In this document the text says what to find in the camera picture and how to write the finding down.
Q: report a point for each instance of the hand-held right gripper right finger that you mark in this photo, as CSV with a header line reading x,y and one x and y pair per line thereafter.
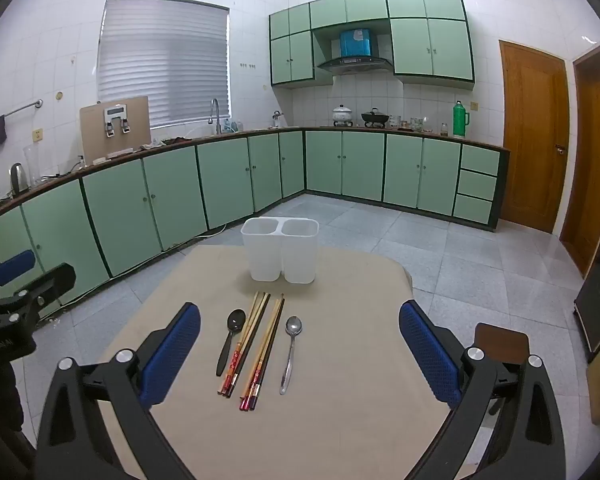
x,y
430,355

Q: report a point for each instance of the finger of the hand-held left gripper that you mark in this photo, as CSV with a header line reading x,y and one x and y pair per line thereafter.
x,y
12,266
55,280

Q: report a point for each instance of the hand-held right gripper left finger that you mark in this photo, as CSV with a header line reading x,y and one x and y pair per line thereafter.
x,y
172,355

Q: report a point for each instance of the black spoon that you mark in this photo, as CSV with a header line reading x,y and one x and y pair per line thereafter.
x,y
236,320

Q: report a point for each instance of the metal spoon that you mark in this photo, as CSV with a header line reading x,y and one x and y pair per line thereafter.
x,y
294,326

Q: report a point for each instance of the white two-compartment utensil holder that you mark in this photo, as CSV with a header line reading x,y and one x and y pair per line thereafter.
x,y
265,255

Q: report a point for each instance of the brown stool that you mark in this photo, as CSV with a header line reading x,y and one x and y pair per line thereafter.
x,y
500,340

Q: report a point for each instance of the steel electric kettle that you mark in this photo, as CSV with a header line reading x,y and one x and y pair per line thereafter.
x,y
17,177

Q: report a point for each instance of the clear plastic pitcher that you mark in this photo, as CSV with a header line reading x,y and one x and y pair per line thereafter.
x,y
32,162

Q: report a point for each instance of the green lower kitchen cabinets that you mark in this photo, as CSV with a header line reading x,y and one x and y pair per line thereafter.
x,y
180,195

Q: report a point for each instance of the green kitchen cabinets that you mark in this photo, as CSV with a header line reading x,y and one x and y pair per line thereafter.
x,y
430,45
180,195

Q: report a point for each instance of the white container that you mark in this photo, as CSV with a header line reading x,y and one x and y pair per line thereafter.
x,y
417,123

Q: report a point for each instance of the metal kitchen faucet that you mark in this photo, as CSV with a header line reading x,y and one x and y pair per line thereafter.
x,y
215,105

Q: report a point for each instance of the green thermos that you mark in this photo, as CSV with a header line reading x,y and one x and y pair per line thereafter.
x,y
461,119

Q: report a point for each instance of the wooden door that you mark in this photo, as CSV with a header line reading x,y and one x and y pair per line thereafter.
x,y
530,135
592,160

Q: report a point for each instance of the black wok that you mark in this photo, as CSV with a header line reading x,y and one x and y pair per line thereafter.
x,y
375,117

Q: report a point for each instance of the white window blind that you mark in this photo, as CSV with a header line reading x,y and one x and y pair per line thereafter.
x,y
165,60

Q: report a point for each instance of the white cooking pot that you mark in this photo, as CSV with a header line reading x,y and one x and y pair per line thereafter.
x,y
342,115

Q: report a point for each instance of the range hood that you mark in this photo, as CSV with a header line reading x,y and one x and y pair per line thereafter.
x,y
355,63

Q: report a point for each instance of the green upper kitchen cabinets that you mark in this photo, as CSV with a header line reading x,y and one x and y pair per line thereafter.
x,y
430,45

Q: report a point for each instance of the wall outlet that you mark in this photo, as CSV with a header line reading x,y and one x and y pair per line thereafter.
x,y
38,135

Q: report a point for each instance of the metal towel rail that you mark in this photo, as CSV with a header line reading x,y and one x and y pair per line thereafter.
x,y
20,109

